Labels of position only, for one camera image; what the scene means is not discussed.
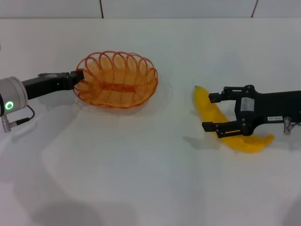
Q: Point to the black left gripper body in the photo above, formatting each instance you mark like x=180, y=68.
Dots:
x=47, y=86

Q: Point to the yellow banana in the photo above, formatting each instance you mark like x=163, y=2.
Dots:
x=207, y=110

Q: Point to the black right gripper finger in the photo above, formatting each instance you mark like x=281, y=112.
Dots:
x=215, y=97
x=208, y=126

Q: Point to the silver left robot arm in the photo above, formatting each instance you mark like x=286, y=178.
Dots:
x=14, y=94

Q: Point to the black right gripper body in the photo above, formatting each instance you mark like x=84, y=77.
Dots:
x=275, y=106

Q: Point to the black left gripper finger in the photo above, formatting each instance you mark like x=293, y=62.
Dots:
x=78, y=75

